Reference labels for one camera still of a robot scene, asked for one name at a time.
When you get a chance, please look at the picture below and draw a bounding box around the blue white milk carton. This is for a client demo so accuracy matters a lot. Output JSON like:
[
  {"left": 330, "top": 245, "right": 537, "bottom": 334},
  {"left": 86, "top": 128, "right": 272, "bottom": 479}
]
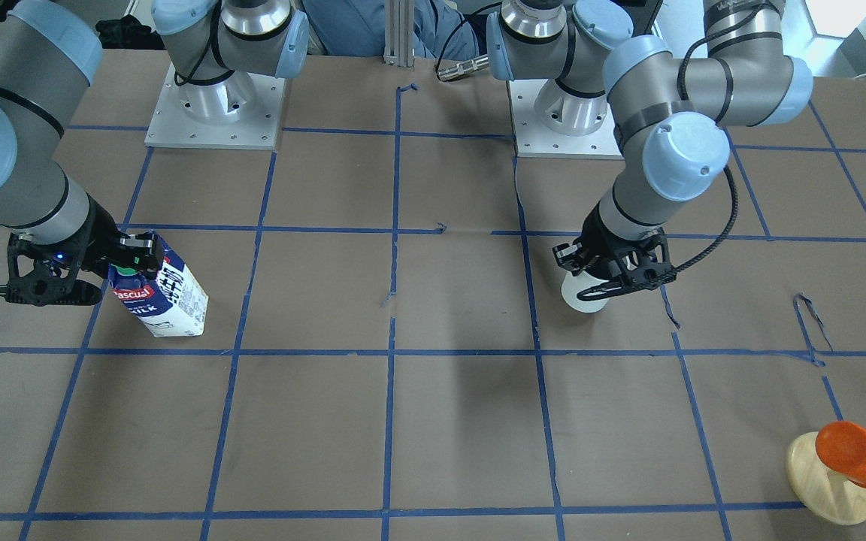
[{"left": 107, "top": 239, "right": 209, "bottom": 337}]

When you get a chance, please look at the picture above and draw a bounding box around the wooden mug tree stand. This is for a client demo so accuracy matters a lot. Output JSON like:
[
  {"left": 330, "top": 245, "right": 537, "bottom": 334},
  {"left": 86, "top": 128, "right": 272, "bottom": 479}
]
[{"left": 785, "top": 431, "right": 866, "bottom": 526}]

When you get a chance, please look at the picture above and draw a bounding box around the seated person in blue shirt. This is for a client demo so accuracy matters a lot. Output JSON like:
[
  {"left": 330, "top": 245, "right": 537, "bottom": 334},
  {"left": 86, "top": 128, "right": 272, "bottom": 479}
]
[{"left": 302, "top": 1, "right": 486, "bottom": 61}]

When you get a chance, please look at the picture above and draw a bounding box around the aluminium frame post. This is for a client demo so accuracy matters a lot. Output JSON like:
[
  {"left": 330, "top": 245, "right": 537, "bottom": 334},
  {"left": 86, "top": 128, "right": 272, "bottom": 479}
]
[{"left": 383, "top": 0, "right": 415, "bottom": 71}]

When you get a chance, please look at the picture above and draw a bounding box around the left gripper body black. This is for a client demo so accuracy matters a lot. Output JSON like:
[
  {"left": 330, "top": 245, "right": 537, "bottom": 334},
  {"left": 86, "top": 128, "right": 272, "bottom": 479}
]
[{"left": 580, "top": 206, "right": 673, "bottom": 284}]

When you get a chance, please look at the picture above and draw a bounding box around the white ribbed mug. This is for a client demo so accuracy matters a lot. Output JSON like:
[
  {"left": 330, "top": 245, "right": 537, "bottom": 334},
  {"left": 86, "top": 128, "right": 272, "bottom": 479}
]
[{"left": 561, "top": 270, "right": 614, "bottom": 314}]

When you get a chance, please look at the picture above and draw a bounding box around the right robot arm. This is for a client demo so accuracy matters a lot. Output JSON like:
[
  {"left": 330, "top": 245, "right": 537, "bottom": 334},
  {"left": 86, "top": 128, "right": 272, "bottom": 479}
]
[{"left": 0, "top": 1, "right": 310, "bottom": 306}]

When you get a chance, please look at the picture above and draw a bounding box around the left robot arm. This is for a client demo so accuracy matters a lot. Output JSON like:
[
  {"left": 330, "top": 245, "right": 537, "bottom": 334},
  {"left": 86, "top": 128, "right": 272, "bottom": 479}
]
[{"left": 486, "top": 1, "right": 813, "bottom": 313}]

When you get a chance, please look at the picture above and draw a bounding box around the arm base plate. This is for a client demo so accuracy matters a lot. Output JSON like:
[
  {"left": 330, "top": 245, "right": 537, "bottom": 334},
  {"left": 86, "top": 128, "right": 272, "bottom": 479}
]
[
  {"left": 144, "top": 66, "right": 288, "bottom": 150},
  {"left": 508, "top": 80, "right": 622, "bottom": 160}
]

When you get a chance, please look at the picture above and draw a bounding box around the orange mug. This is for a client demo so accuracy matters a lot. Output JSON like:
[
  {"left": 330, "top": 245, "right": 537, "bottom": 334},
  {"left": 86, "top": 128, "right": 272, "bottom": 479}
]
[{"left": 815, "top": 421, "right": 866, "bottom": 489}]

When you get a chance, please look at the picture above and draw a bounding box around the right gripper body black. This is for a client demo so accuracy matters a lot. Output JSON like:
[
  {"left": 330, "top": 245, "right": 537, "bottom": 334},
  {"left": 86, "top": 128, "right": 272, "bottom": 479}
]
[{"left": 6, "top": 198, "right": 118, "bottom": 287}]

